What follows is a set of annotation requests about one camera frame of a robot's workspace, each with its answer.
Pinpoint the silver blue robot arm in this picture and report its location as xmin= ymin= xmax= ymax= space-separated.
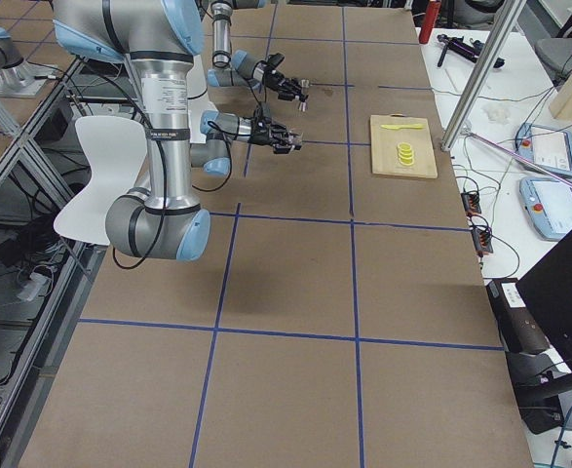
xmin=203 ymin=0 xmax=308 ymax=104
xmin=53 ymin=1 xmax=306 ymax=261

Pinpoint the aluminium frame post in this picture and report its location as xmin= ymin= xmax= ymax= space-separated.
xmin=440 ymin=0 xmax=526 ymax=152

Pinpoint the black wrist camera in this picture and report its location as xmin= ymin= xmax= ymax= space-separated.
xmin=266 ymin=53 xmax=285 ymax=70

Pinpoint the red bottle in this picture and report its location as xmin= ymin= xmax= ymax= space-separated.
xmin=418 ymin=0 xmax=441 ymax=44

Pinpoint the yellow plastic knife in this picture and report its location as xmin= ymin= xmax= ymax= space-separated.
xmin=380 ymin=123 xmax=425 ymax=131

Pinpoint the black computer monitor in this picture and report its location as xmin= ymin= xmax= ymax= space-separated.
xmin=516 ymin=230 xmax=572 ymax=366

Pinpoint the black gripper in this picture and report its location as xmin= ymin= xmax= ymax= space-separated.
xmin=263 ymin=68 xmax=298 ymax=101
xmin=248 ymin=118 xmax=288 ymax=154

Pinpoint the white plastic chair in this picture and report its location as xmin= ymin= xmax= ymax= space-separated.
xmin=54 ymin=115 xmax=147 ymax=246

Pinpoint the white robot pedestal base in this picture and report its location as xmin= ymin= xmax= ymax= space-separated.
xmin=186 ymin=55 xmax=216 ymax=143

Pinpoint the steel double jigger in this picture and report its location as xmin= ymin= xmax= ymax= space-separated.
xmin=298 ymin=79 xmax=310 ymax=112

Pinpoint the near teach pendant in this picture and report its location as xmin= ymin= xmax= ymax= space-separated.
xmin=519 ymin=177 xmax=572 ymax=241

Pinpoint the teach pendant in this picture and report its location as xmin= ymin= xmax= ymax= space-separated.
xmin=515 ymin=123 xmax=572 ymax=178
xmin=519 ymin=177 xmax=572 ymax=241

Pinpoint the bamboo cutting board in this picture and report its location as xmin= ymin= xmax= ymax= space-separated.
xmin=369 ymin=115 xmax=438 ymax=179

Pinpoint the far teach pendant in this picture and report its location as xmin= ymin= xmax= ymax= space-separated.
xmin=515 ymin=123 xmax=572 ymax=178

